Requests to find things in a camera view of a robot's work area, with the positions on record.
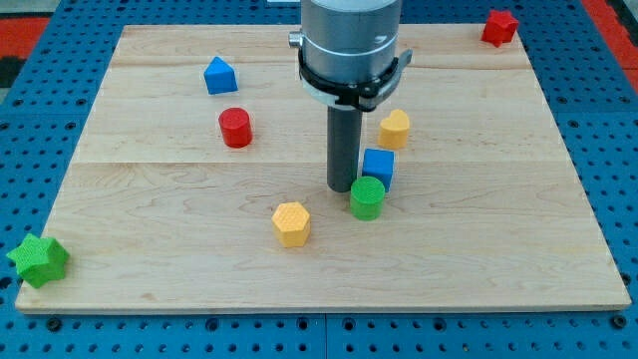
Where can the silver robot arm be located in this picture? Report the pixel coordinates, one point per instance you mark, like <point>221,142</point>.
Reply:
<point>347,61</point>

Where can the red star block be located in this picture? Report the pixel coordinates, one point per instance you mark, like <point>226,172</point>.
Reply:
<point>499,27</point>

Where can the red cylinder block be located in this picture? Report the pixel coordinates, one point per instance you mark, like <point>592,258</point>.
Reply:
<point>235,127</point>

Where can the green cylinder block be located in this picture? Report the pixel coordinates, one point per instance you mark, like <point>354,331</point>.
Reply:
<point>366,198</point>

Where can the light wooden board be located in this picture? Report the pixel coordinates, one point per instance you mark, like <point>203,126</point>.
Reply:
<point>485,212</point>

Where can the blue triangle block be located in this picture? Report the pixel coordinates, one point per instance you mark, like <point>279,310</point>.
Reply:
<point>219,77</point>

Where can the yellow hexagon block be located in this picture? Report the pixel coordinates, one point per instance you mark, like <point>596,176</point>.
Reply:
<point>291,224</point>

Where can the black clamp ring mount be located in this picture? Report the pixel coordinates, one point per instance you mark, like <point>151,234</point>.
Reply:
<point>364,97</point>

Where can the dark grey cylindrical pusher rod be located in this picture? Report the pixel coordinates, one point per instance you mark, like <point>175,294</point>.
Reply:
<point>343,147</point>

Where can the green star block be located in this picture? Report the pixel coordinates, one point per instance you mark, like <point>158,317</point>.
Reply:
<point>39,260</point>

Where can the yellow heart block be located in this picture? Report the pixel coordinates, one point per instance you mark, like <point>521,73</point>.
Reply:
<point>394,130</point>

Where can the blue cube block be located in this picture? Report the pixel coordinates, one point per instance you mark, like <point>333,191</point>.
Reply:
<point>380,165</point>

